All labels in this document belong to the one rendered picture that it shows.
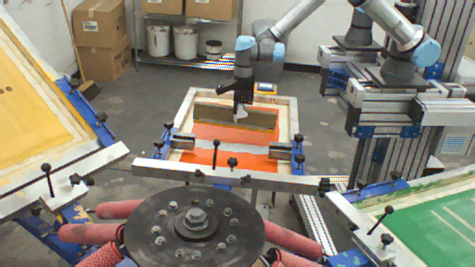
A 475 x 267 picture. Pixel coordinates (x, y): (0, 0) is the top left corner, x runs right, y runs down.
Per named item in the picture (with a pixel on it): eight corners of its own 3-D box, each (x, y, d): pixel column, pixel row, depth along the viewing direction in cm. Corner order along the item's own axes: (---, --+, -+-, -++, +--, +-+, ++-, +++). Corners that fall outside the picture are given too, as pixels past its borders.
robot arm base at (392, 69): (404, 69, 197) (410, 48, 192) (420, 82, 184) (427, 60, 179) (374, 69, 196) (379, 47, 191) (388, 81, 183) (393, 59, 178)
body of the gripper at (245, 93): (252, 107, 173) (254, 79, 167) (231, 105, 173) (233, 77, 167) (253, 99, 179) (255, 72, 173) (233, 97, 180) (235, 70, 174)
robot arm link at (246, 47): (258, 41, 160) (236, 40, 159) (256, 68, 165) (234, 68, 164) (256, 34, 166) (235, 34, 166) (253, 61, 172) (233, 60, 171)
